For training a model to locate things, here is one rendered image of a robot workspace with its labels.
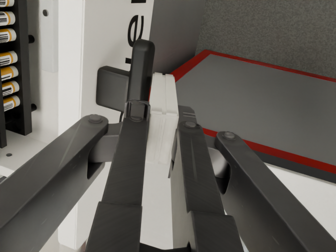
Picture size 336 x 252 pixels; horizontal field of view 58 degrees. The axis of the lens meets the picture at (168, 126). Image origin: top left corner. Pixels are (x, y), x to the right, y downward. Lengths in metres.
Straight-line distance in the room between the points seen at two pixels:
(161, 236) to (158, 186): 0.09
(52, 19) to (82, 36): 0.11
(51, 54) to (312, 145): 0.38
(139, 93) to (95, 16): 0.05
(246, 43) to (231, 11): 0.12
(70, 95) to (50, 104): 0.14
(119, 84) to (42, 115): 0.17
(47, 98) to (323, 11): 0.91
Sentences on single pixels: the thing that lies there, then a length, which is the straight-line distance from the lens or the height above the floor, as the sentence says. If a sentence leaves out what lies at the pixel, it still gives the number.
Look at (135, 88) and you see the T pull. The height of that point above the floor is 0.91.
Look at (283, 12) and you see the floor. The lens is 1.09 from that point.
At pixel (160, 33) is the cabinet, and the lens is 0.66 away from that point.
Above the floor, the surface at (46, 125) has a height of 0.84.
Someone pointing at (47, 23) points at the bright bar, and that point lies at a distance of 0.31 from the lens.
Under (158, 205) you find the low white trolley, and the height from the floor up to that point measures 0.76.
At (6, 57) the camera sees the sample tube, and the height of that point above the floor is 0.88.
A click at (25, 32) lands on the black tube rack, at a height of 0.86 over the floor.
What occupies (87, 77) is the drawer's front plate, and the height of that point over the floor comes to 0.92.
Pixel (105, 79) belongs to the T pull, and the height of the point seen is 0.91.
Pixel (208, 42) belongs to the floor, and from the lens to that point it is 1.12.
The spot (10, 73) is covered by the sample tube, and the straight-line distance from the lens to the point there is 0.31.
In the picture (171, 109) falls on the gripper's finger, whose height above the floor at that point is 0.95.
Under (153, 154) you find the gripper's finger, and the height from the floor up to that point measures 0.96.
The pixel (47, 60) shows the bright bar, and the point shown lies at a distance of 0.32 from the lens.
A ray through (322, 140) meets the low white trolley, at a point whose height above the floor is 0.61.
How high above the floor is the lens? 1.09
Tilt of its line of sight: 61 degrees down
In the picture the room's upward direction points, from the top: 139 degrees counter-clockwise
